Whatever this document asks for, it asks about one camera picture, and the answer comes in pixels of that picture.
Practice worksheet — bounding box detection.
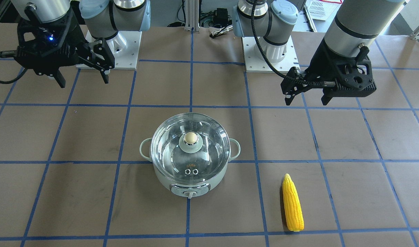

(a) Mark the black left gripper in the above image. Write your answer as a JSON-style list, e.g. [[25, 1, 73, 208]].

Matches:
[[280, 40, 377, 106]]

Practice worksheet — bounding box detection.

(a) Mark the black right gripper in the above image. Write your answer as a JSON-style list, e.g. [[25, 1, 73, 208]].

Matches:
[[14, 6, 115, 89]]

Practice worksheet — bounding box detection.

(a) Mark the yellow corn cob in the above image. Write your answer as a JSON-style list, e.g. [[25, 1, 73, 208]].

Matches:
[[282, 174, 304, 232]]

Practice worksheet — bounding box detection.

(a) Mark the glass pot lid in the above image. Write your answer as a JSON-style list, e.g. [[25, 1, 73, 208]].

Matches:
[[149, 113, 232, 185]]

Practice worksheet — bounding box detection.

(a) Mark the white plastic basket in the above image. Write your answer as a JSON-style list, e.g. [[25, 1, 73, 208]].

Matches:
[[306, 0, 343, 21]]

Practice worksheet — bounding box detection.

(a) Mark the black power adapter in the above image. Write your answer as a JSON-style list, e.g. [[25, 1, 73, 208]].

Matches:
[[213, 8, 229, 27]]

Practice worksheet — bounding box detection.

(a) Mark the black braided cable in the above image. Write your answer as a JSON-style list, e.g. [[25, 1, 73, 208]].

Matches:
[[251, 0, 336, 87]]

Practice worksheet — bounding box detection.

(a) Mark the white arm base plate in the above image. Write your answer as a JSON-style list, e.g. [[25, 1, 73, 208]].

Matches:
[[241, 36, 299, 74], [76, 30, 142, 70]]

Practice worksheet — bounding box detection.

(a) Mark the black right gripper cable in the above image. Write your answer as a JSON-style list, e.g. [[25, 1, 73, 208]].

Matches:
[[0, 50, 28, 85]]

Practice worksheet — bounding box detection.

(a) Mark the aluminium frame post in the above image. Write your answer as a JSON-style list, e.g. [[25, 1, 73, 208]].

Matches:
[[183, 0, 200, 33]]

